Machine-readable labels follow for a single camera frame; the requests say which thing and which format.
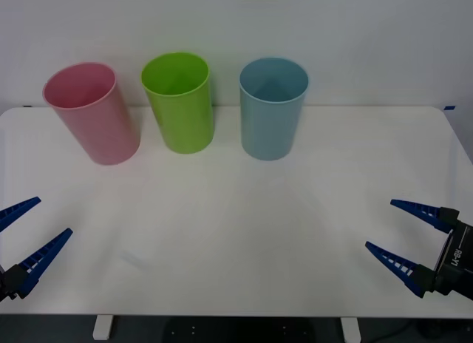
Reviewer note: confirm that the pink plastic bin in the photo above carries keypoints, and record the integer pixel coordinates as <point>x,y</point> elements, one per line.
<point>99,128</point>

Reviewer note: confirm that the white table leg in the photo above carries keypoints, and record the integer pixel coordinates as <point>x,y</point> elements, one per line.
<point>101,327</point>
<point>350,330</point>

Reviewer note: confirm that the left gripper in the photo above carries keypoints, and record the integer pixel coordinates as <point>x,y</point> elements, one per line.
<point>4,284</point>

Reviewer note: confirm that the pale blue plastic bin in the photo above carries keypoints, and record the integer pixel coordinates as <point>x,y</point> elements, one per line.
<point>268,128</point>

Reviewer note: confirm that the green plastic bin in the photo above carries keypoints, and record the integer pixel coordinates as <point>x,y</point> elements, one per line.
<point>184,121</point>

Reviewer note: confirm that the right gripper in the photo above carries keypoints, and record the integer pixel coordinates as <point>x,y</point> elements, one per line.
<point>458,261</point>

